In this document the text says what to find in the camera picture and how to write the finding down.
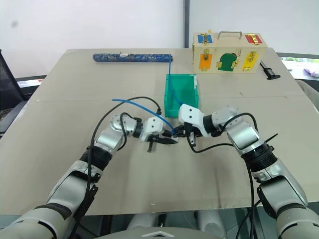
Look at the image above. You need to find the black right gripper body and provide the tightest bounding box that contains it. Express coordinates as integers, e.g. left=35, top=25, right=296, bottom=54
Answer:
left=183, top=121, right=201, bottom=146

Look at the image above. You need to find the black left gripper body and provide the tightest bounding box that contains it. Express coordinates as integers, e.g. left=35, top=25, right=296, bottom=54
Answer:
left=146, top=134, right=165, bottom=153

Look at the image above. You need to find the short blue cable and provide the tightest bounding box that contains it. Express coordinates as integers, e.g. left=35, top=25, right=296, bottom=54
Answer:
left=112, top=98, right=176, bottom=135

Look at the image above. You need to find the long blue cable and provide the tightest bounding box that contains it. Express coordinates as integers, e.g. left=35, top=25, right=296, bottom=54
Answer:
left=166, top=55, right=185, bottom=107

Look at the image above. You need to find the green plastic bin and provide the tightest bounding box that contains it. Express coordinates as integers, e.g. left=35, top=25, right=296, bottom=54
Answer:
left=163, top=73, right=200, bottom=118

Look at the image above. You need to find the white rounded shape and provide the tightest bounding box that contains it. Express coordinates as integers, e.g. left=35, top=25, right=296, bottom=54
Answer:
left=128, top=213, right=160, bottom=231

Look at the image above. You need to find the blue patterned rolled mat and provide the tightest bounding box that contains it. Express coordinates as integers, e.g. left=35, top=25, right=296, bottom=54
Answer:
left=92, top=51, right=174, bottom=64

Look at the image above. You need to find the grey rounded robot torso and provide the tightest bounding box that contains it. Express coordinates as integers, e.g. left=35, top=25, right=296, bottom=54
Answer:
left=96, top=225, right=226, bottom=239

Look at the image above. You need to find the wooden lock box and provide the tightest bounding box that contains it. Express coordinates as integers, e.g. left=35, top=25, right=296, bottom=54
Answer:
left=191, top=30, right=269, bottom=74

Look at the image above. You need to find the grey upholstered chair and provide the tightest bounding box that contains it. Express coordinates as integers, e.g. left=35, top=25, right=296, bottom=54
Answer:
left=295, top=79, right=319, bottom=113

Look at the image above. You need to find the dark desk with purple cloth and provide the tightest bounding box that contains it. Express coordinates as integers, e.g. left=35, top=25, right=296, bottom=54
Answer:
left=277, top=51, right=319, bottom=80

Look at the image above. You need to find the dark desk with papers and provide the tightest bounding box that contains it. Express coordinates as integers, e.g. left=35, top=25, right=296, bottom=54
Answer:
left=14, top=74, right=48, bottom=102

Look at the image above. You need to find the black mesh office chair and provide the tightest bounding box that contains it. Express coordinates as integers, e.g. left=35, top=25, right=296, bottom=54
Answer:
left=0, top=48, right=27, bottom=135

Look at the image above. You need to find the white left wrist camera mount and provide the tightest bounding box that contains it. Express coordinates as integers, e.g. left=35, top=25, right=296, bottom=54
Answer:
left=140, top=117, right=166, bottom=143

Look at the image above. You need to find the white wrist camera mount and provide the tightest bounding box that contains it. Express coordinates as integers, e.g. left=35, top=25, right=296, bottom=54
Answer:
left=140, top=117, right=166, bottom=143
left=179, top=104, right=212, bottom=137

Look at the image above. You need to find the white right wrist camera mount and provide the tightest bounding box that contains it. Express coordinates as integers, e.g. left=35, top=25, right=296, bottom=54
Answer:
left=179, top=104, right=212, bottom=137

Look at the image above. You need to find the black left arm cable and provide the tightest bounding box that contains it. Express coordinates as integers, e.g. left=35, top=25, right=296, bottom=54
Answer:
left=72, top=96, right=161, bottom=239

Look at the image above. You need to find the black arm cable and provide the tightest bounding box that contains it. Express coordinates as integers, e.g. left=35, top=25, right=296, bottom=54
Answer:
left=188, top=112, right=262, bottom=239
left=72, top=96, right=161, bottom=239

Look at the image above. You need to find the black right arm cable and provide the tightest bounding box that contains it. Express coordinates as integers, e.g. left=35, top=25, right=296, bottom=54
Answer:
left=188, top=112, right=262, bottom=239

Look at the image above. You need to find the black handled tool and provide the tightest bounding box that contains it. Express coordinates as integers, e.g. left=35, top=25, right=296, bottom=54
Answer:
left=259, top=61, right=281, bottom=81

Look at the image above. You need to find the dark vertical post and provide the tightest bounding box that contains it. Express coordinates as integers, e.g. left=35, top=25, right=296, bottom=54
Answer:
left=182, top=0, right=192, bottom=48

